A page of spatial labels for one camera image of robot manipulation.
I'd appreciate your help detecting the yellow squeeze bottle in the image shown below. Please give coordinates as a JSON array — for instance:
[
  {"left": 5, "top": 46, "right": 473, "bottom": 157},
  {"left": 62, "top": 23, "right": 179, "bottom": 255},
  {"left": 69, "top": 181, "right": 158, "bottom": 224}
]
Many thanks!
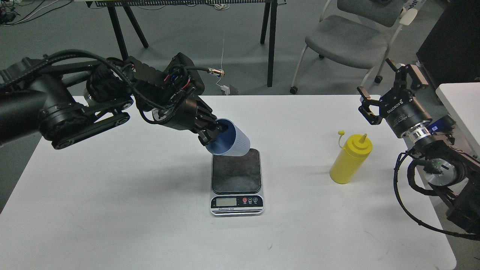
[{"left": 329, "top": 130, "right": 373, "bottom": 184}]

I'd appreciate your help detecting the floor cables top left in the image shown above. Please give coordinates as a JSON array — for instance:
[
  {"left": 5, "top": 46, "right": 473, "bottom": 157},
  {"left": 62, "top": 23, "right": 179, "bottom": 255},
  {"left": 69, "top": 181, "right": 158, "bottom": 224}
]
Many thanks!
[{"left": 0, "top": 0, "right": 72, "bottom": 27}]

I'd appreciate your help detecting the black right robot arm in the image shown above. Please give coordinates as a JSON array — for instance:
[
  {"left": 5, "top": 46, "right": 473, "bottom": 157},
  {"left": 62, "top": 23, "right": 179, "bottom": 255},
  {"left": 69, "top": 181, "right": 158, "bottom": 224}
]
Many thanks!
[{"left": 357, "top": 58, "right": 480, "bottom": 241}]

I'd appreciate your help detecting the white side table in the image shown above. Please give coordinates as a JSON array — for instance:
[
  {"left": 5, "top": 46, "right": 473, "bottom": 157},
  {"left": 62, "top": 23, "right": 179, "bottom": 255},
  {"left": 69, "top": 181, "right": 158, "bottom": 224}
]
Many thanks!
[{"left": 435, "top": 82, "right": 480, "bottom": 157}]

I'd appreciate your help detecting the black-legged background table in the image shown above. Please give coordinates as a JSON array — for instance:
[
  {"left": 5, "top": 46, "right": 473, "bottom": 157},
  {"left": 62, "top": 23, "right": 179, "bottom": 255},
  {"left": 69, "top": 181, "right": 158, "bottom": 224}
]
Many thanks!
[{"left": 85, "top": 0, "right": 287, "bottom": 88}]

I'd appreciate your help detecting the blue ribbed plastic cup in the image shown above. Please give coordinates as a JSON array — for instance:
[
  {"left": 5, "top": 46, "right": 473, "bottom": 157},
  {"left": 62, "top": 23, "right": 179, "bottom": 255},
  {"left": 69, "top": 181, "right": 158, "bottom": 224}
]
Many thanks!
[{"left": 205, "top": 118, "right": 251, "bottom": 157}]

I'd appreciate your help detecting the black cabinet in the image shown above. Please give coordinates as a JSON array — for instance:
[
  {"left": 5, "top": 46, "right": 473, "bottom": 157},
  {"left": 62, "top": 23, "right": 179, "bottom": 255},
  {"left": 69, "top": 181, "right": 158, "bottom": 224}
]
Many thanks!
[{"left": 416, "top": 0, "right": 480, "bottom": 88}]

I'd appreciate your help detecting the white cable with adapter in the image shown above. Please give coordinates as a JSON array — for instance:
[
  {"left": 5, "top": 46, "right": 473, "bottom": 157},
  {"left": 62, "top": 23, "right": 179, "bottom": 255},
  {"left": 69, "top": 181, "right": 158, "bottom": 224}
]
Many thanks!
[{"left": 216, "top": 30, "right": 239, "bottom": 96}]

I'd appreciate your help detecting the grey office chair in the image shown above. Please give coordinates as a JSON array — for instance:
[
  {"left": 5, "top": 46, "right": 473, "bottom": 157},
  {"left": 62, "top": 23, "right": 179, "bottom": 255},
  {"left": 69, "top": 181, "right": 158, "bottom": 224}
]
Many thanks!
[{"left": 290, "top": 0, "right": 418, "bottom": 94}]

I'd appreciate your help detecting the digital kitchen scale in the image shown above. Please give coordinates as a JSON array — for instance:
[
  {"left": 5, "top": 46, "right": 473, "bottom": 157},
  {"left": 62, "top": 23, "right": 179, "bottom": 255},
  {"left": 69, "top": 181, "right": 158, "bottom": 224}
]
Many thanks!
[{"left": 210, "top": 148, "right": 265, "bottom": 217}]

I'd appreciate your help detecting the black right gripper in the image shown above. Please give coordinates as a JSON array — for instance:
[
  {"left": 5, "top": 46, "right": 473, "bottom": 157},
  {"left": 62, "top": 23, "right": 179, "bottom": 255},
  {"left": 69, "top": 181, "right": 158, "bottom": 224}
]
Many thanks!
[{"left": 357, "top": 58, "right": 432, "bottom": 138}]

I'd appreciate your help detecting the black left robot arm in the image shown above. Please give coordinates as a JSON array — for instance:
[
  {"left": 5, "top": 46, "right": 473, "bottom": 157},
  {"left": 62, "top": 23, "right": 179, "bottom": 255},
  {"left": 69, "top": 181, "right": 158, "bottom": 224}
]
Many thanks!
[{"left": 0, "top": 49, "right": 231, "bottom": 149}]

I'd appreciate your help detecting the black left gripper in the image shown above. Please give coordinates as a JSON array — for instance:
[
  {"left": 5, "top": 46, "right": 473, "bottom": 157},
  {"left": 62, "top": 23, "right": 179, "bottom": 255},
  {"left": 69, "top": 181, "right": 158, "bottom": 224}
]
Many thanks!
[{"left": 163, "top": 96, "right": 229, "bottom": 146}]

